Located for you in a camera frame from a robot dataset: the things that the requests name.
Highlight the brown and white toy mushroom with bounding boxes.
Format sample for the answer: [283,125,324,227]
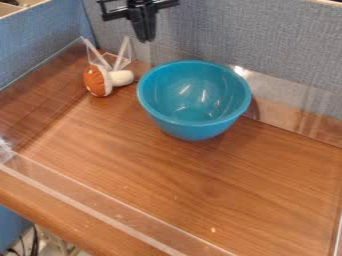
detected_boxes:
[82,65,134,97]

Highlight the blue plastic bowl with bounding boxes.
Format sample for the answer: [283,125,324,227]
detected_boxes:
[136,60,252,141]

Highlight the black cables under table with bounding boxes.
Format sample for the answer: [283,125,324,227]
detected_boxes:
[2,223,41,256]

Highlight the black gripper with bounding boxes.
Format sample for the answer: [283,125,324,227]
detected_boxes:
[96,0,180,42]

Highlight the clear acrylic tray barrier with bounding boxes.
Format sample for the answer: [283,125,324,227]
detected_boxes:
[0,41,342,256]

